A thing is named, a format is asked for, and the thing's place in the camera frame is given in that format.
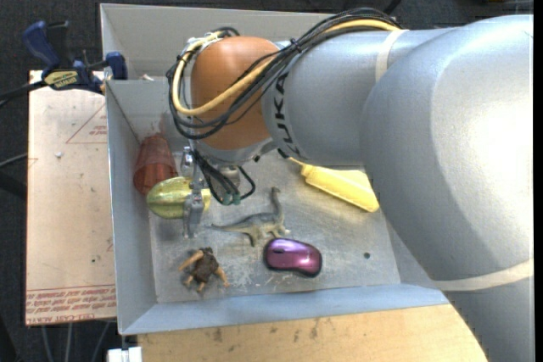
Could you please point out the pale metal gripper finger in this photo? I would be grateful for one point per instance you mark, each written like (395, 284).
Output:
(193, 216)
(187, 160)

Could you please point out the yellow-green toy star fruit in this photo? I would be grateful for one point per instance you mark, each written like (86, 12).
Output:
(167, 199)

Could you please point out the clear orange plastic cup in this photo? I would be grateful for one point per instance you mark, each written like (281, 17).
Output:
(153, 165)

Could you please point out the brown toy figure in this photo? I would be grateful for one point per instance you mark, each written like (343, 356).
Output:
(205, 267)

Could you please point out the grey toy dinosaur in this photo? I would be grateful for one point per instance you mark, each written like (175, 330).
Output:
(259, 224)

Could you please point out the purple computer mouse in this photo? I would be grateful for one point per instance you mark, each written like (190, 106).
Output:
(292, 256)

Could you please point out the grey metal bin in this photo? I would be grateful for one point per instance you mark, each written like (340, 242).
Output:
(322, 233)

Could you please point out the yellow plastic brush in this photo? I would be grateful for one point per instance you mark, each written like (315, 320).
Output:
(343, 184)

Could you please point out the brown cardboard board, red print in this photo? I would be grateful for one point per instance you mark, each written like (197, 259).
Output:
(68, 203)

